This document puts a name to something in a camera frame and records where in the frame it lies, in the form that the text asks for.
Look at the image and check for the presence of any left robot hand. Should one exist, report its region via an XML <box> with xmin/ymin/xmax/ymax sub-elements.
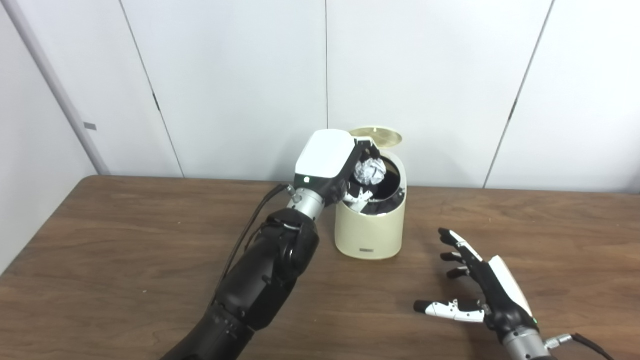
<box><xmin>294</xmin><ymin>129</ymin><xmax>381</xmax><ymax>206</ymax></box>

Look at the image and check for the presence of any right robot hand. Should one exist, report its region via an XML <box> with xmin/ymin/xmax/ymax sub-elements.
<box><xmin>414</xmin><ymin>228</ymin><xmax>540</xmax><ymax>343</ymax></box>

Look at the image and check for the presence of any white paper ball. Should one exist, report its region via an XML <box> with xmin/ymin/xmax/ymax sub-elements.
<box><xmin>354</xmin><ymin>157</ymin><xmax>387</xmax><ymax>186</ymax></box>

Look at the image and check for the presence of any cream round bin lid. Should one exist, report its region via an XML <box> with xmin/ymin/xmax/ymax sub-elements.
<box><xmin>349</xmin><ymin>126</ymin><xmax>404</xmax><ymax>149</ymax></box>

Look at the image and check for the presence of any black bin liner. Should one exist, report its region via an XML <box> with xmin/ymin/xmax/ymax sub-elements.
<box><xmin>345</xmin><ymin>157</ymin><xmax>407</xmax><ymax>216</ymax></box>

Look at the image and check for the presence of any cream-colored bin body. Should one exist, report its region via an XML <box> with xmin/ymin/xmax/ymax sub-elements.
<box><xmin>334</xmin><ymin>150</ymin><xmax>408</xmax><ymax>260</ymax></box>

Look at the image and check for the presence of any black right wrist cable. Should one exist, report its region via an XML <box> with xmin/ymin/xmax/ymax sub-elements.
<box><xmin>545</xmin><ymin>333</ymin><xmax>616</xmax><ymax>360</ymax></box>

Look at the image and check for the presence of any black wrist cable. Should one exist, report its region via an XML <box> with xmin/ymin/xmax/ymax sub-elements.
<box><xmin>545</xmin><ymin>333</ymin><xmax>616</xmax><ymax>360</ymax></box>
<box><xmin>220</xmin><ymin>183</ymin><xmax>301</xmax><ymax>286</ymax></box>

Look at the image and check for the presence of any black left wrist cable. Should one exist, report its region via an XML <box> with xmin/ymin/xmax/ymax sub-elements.
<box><xmin>220</xmin><ymin>183</ymin><xmax>301</xmax><ymax>286</ymax></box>

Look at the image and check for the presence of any grey vertical wall post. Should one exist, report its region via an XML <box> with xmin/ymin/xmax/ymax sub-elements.
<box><xmin>2</xmin><ymin>0</ymin><xmax>111</xmax><ymax>176</ymax></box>

